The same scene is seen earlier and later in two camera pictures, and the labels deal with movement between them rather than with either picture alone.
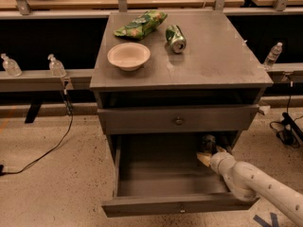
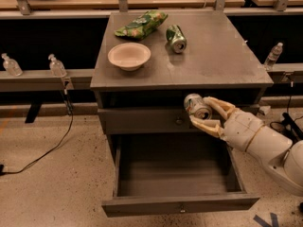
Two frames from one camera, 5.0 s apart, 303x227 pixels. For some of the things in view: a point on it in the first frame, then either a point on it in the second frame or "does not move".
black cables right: x=288 y=130 does not move
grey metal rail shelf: x=42 y=80 does not move
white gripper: x=217 y=160 to x=242 y=129
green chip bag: x=143 y=26 does not move
